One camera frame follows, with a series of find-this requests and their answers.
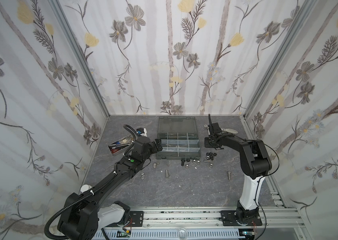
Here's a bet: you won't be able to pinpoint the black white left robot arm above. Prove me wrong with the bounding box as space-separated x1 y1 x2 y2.
44 125 163 240

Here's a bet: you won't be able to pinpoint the metal tray with tools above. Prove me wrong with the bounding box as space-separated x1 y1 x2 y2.
108 134 139 156

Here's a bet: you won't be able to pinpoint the metal tongs with white tips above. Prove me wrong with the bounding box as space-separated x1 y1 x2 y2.
204 125 239 135

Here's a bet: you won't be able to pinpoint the aluminium rail frame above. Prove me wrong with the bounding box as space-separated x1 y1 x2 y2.
94 207 311 240

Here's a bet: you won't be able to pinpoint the cluster black hex nuts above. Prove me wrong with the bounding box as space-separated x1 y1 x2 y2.
206 152 217 161

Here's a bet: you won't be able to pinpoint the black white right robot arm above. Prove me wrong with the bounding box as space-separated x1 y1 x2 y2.
205 116 272 226

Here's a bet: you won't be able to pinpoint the white plastic bottle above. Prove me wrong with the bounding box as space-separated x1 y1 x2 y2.
80 185 92 194

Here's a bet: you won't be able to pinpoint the green plastic organizer box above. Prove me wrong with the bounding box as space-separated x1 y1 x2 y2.
157 117 201 162

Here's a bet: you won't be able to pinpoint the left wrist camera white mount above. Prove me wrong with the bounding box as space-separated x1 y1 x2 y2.
136 128 147 137

